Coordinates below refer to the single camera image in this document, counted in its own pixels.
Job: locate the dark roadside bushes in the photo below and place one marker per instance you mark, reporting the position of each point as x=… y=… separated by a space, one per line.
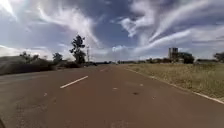
x=23 y=65

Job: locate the lattice mast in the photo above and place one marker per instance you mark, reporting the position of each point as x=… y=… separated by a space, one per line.
x=88 y=54

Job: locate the tall building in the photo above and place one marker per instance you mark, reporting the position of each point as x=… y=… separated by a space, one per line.
x=173 y=53

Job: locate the tall dark tree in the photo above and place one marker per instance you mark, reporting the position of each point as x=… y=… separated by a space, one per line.
x=78 y=50

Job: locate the distant tree line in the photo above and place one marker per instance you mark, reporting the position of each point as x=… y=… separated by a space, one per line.
x=143 y=61

